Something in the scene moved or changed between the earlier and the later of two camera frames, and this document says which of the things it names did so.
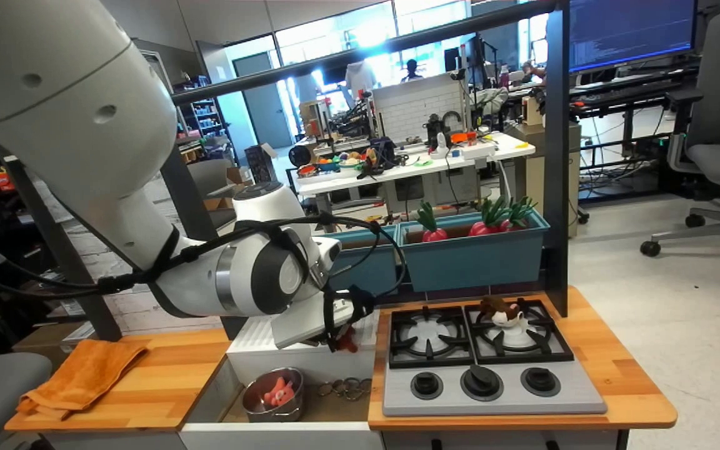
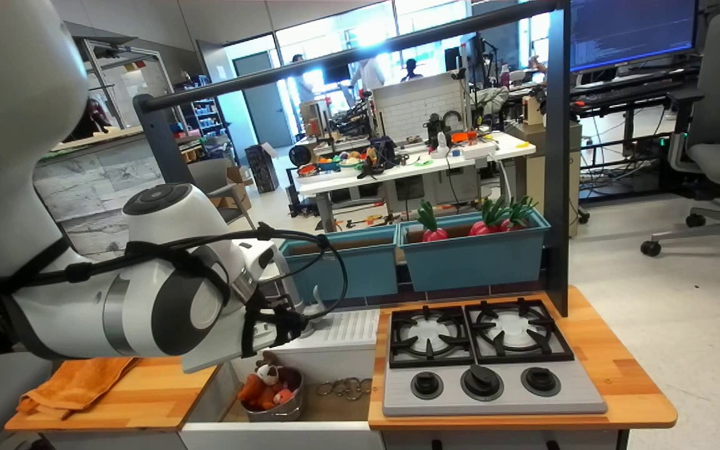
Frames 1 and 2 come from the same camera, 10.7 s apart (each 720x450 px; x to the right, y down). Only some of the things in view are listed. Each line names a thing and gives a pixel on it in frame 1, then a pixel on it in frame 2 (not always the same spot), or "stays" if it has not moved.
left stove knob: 427,385 stays
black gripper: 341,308 to 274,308
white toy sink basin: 337,408 stays
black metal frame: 559,15 stays
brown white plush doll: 503,314 to 274,370
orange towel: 87,373 stays
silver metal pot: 254,397 stays
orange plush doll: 348,342 to 257,393
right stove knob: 542,382 stays
